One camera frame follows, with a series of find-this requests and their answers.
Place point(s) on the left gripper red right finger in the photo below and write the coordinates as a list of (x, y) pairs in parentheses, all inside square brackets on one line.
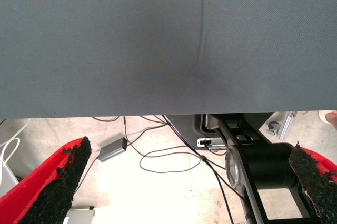
[(316, 182)]

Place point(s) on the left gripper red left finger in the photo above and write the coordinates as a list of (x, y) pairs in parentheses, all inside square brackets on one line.
[(39, 195)]

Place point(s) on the white box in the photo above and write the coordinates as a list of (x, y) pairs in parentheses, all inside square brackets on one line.
[(6, 179)]

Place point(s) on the silver metal bar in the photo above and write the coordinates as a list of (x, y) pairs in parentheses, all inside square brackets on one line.
[(81, 214)]

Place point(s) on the black cylinder with silver cap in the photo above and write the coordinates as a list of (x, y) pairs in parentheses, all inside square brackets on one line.
[(263, 166)]

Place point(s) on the aluminium profile bar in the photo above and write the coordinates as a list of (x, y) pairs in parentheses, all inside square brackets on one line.
[(287, 125)]

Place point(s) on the person foot in white shoe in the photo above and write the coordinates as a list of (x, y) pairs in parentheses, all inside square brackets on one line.
[(330, 117)]

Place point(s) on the grey caster wheel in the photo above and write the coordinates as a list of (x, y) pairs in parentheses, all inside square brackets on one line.
[(273, 127)]

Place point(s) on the small grey adapter box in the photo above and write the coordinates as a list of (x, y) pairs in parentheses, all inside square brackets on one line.
[(111, 150)]

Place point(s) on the white connector plate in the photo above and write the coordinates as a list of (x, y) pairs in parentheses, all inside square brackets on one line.
[(219, 142)]

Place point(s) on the grey base panel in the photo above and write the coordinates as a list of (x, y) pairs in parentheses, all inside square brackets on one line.
[(185, 129)]

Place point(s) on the dark grey table cloth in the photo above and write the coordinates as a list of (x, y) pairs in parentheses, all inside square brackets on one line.
[(105, 50)]

